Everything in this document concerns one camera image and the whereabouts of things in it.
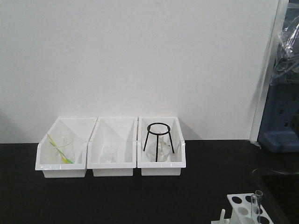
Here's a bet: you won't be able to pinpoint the white storage bin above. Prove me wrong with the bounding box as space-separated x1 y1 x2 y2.
35 117 98 178
87 117 137 177
137 117 186 176

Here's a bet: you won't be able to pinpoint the black wire tripod stand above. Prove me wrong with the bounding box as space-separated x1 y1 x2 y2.
142 122 175 162

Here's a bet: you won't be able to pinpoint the clear round glass flask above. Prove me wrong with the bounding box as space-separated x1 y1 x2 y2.
145 136 172 162

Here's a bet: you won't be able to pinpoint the large clear glass beaker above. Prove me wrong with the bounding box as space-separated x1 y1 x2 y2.
49 137 75 164

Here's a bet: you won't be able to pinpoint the clear glass test tube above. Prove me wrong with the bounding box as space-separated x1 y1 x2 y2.
255 190 263 224
250 194 259 224

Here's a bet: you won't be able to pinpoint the small clear glass beaker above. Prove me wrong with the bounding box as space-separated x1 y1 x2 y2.
100 146 117 163

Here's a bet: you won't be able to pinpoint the middle white storage bin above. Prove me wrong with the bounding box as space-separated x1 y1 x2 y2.
87 117 137 177

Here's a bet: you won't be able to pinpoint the blue-grey pegboard drying rack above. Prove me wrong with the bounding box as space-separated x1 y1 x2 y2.
257 0 299 154

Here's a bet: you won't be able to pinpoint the white test tube rack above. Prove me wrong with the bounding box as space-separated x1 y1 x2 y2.
211 193 273 224

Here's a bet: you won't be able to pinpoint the yellow green stirring sticks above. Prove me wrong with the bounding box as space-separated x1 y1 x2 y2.
47 134 74 164

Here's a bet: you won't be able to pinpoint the left white storage bin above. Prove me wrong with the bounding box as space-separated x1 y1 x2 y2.
35 117 98 178

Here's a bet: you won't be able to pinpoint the clear plastic bag of pegs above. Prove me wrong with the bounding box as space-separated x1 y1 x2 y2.
270 0 299 85

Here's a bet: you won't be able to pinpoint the black lab sink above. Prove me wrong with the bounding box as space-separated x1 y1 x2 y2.
252 168 299 224

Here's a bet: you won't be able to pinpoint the right white storage bin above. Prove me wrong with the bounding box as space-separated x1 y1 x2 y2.
137 117 186 176

